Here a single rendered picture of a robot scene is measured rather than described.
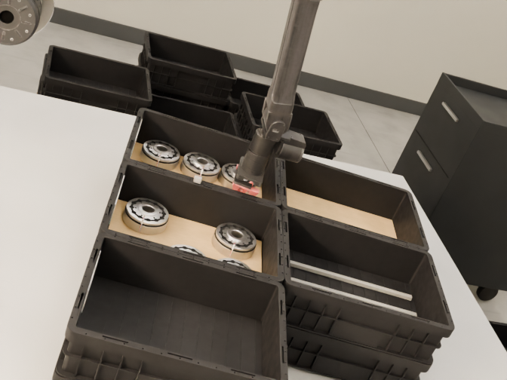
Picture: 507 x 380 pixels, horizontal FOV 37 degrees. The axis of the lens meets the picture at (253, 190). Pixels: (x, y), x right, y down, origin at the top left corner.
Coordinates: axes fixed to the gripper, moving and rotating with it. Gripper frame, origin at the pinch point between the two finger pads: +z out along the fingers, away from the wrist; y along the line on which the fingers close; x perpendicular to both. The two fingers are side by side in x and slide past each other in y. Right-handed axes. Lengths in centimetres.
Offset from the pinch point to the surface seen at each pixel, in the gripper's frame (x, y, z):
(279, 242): -10.1, -22.7, -5.8
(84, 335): 22, -70, -3
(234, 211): 0.7, -9.6, -1.6
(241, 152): 2.3, 20.4, -2.7
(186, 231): 9.8, -15.3, 4.8
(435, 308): -50, -23, -4
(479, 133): -90, 115, -3
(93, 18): 98, 285, 75
